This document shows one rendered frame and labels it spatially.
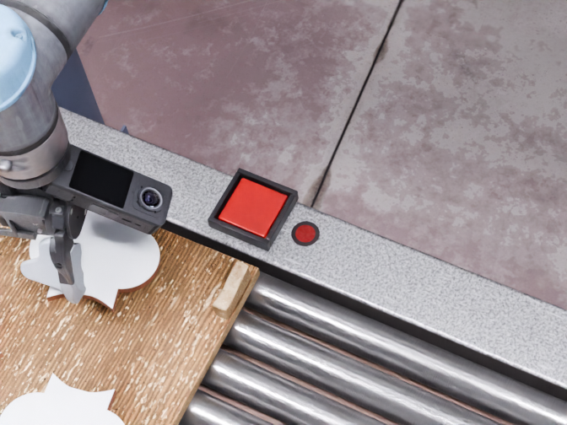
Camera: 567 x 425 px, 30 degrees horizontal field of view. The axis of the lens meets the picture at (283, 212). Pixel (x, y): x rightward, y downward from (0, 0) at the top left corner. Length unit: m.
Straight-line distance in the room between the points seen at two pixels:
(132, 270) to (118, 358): 0.10
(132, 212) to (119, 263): 0.15
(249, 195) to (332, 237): 0.11
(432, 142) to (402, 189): 0.14
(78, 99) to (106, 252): 0.75
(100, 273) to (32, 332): 0.11
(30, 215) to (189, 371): 0.24
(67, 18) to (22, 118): 0.09
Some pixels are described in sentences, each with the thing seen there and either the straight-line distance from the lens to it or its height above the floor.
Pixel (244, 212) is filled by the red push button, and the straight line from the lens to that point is 1.19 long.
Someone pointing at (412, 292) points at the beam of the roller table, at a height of 0.92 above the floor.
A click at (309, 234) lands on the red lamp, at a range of 1.18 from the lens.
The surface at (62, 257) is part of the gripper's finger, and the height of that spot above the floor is 1.09.
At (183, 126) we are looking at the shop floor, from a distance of 2.41.
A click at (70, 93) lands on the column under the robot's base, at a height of 0.55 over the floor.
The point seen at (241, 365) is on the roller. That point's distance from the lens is 1.12.
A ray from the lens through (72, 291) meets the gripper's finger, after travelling 1.06.
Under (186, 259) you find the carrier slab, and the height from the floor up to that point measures 0.94.
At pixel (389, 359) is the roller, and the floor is 0.91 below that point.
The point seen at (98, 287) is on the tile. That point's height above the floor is 1.00.
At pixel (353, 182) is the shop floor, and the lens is 2.29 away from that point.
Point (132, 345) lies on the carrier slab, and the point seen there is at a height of 0.94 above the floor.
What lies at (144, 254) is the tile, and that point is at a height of 0.99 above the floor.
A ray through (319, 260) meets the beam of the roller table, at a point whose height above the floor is 0.91.
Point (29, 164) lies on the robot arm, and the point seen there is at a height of 1.22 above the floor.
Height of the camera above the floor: 1.95
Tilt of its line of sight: 60 degrees down
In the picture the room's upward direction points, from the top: 8 degrees counter-clockwise
